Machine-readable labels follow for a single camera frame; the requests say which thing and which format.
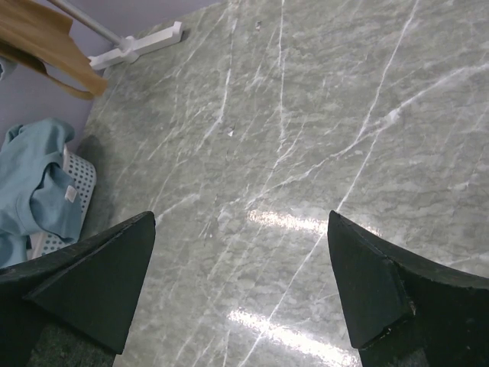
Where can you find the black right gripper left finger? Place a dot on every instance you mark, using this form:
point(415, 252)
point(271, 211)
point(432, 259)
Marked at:
point(75, 306)

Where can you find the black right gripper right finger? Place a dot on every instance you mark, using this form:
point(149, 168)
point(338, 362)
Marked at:
point(402, 309)

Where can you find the blue t shirt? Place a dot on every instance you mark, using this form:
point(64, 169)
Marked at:
point(34, 188)

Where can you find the white perforated laundry basket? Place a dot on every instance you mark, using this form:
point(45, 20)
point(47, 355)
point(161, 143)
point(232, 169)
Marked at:
point(84, 177)

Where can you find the white clothes rack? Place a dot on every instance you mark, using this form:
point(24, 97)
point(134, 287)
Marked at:
point(127, 49)

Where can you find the brown hanging shirt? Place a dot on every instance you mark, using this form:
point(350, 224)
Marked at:
point(34, 36)

